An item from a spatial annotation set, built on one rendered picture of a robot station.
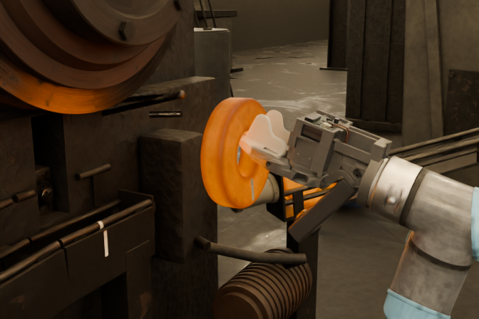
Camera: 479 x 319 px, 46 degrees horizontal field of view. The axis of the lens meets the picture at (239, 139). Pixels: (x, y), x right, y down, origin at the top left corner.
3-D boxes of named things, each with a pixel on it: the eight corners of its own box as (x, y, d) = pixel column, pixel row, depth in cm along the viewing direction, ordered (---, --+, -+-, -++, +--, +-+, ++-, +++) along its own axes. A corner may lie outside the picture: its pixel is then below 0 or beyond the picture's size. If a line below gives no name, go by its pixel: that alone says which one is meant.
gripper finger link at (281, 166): (264, 140, 77) (320, 164, 74) (261, 152, 78) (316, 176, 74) (247, 147, 73) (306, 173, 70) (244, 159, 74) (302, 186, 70)
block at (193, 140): (138, 255, 108) (133, 133, 102) (164, 241, 115) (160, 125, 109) (184, 268, 103) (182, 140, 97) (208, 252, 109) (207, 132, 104)
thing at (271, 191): (227, 207, 112) (224, 179, 110) (266, 196, 116) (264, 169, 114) (239, 217, 107) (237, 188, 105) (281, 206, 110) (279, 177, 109)
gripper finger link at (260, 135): (240, 100, 78) (299, 124, 74) (231, 139, 80) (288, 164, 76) (228, 104, 75) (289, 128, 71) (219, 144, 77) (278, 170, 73)
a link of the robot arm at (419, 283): (443, 312, 76) (474, 241, 73) (438, 354, 66) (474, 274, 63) (387, 287, 78) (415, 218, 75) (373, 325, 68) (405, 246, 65)
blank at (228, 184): (192, 114, 71) (215, 114, 70) (249, 85, 84) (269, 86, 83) (205, 224, 76) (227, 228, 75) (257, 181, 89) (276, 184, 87)
